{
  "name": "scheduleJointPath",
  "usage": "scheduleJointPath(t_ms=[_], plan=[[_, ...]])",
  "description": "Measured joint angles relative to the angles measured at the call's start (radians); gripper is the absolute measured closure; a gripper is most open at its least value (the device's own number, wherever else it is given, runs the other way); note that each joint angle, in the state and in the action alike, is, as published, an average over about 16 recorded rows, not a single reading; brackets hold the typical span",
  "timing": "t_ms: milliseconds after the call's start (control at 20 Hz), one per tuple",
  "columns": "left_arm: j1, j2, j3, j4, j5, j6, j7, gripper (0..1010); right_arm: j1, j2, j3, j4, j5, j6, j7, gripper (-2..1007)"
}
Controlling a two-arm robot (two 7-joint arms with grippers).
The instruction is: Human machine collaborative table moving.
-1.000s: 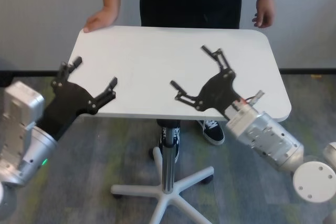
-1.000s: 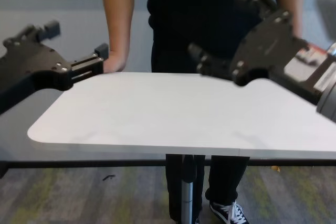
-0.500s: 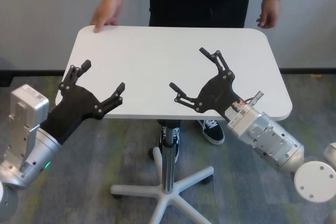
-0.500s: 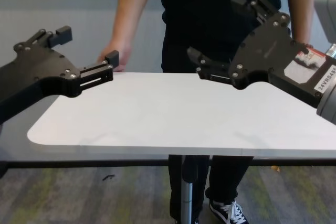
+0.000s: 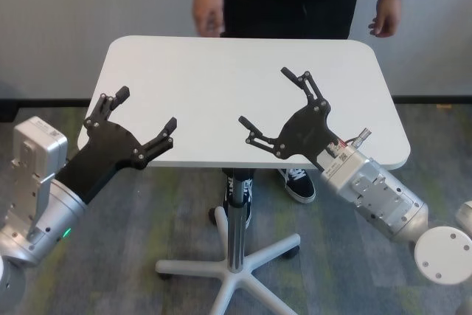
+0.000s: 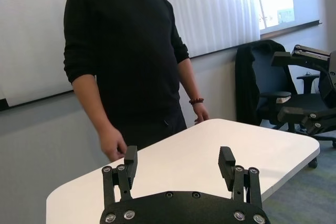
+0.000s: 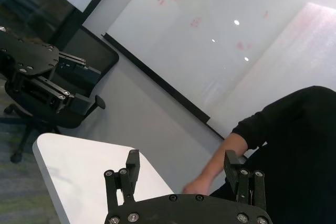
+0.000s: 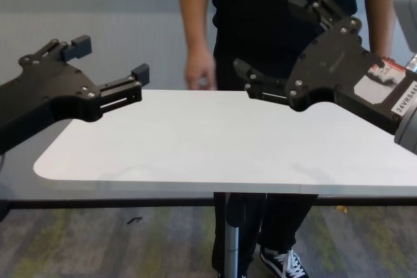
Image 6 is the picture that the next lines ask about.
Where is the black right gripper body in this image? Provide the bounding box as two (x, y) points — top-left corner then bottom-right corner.
(318, 50), (336, 109)

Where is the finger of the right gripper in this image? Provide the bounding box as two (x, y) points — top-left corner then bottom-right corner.
(277, 105), (336, 136)
(271, 45), (331, 67)

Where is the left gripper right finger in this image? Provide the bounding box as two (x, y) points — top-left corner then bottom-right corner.
(218, 146), (263, 206)

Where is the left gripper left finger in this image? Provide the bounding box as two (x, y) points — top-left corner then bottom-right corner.
(102, 145), (138, 207)

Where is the white rolling pedestal table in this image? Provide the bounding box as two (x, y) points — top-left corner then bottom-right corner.
(46, 118), (321, 224)

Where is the person's left forearm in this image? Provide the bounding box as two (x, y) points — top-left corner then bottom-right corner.
(180, 57), (204, 103)

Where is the person's right forearm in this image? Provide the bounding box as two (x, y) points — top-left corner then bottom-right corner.
(72, 73), (116, 141)

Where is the person's right hand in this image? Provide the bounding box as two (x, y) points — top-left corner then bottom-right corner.
(99, 126), (128, 162)

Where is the person's left hand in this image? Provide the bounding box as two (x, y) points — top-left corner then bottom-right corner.
(194, 102), (211, 125)

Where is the black office chair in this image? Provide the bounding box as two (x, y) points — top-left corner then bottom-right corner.
(250, 42), (336, 148)

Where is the black jacket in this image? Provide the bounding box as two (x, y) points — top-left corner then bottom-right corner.
(235, 39), (287, 125)

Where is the black sweater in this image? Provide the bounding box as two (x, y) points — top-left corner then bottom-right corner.
(64, 0), (190, 141)

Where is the black window sill rail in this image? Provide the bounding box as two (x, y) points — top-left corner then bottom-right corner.
(0, 20), (323, 112)

